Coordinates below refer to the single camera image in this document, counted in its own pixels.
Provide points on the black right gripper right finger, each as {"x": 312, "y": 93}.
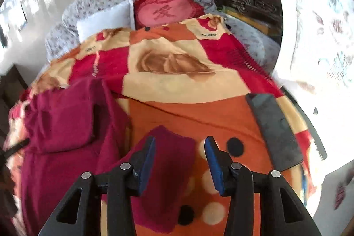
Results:
{"x": 281, "y": 210}

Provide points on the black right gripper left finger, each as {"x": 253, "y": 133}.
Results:
{"x": 79, "y": 211}

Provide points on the maroon red garment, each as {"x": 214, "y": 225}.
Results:
{"x": 82, "y": 128}

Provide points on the black flat case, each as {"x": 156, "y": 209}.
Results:
{"x": 281, "y": 143}

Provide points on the red orange patterned blanket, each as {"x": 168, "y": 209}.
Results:
{"x": 191, "y": 77}

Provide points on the white floral cloth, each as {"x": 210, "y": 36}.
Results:
{"x": 315, "y": 65}

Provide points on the dark wooden desk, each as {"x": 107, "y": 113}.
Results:
{"x": 12, "y": 87}

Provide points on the white pillow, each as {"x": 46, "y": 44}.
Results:
{"x": 121, "y": 15}

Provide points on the red heart cushion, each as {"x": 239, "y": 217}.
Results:
{"x": 152, "y": 13}

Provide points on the dark carved wooden headboard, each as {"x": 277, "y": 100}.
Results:
{"x": 249, "y": 1}

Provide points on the floral bed sheet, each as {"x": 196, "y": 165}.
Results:
{"x": 64, "y": 36}

